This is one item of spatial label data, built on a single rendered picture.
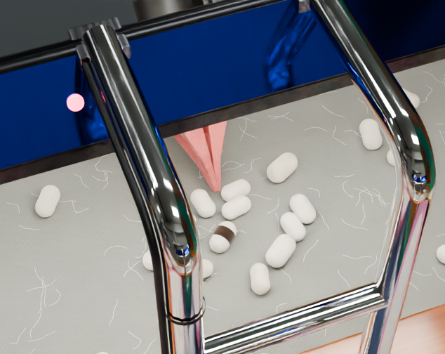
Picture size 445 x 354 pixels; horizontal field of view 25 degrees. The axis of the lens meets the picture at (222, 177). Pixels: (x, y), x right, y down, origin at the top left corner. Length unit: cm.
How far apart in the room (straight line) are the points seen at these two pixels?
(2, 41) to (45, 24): 10
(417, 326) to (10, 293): 38
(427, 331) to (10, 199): 43
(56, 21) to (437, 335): 153
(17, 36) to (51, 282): 134
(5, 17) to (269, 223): 141
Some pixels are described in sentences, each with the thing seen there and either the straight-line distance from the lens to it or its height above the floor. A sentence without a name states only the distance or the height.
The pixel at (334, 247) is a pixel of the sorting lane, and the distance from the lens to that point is 101.
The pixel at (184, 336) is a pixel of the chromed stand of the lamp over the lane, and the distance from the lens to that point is 64.
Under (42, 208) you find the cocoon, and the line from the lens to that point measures 103.
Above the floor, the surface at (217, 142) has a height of 80.
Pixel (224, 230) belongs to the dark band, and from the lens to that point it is 99.
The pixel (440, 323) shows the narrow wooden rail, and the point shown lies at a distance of 95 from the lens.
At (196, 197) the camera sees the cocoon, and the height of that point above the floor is 76.
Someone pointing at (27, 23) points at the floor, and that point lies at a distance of 232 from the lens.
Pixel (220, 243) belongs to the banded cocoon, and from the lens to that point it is 99.
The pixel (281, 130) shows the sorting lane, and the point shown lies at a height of 74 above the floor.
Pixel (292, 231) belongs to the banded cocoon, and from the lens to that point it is 100.
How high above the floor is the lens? 158
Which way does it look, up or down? 52 degrees down
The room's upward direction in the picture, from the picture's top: straight up
